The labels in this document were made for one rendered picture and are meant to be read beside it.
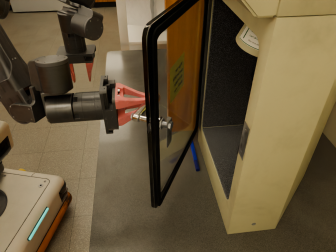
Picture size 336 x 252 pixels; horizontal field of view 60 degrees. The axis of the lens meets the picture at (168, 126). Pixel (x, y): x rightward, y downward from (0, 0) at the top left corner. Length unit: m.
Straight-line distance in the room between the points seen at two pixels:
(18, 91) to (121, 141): 0.39
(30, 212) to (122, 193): 0.97
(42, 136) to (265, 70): 2.28
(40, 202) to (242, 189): 1.28
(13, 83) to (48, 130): 2.01
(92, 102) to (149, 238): 0.32
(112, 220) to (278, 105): 0.45
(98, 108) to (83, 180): 1.56
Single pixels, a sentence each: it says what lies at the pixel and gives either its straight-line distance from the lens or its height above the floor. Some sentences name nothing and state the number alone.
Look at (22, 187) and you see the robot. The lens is 1.81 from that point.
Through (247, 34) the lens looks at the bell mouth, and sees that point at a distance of 0.54.
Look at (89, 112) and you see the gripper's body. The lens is 0.57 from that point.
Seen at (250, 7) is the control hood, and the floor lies 1.42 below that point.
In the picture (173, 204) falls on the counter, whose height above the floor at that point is 0.94.
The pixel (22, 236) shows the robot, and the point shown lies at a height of 0.27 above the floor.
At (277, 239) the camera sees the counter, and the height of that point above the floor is 0.94.
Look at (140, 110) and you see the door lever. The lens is 0.55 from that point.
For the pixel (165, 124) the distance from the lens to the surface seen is 0.52.
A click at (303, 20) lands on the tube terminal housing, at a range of 0.41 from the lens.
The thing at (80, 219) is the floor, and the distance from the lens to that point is 1.91.
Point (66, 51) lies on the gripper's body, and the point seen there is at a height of 1.19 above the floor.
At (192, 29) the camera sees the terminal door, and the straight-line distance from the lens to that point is 0.60.
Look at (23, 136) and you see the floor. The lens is 2.63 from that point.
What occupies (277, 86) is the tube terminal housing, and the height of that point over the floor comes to 1.31.
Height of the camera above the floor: 1.52
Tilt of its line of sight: 38 degrees down
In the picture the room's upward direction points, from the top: straight up
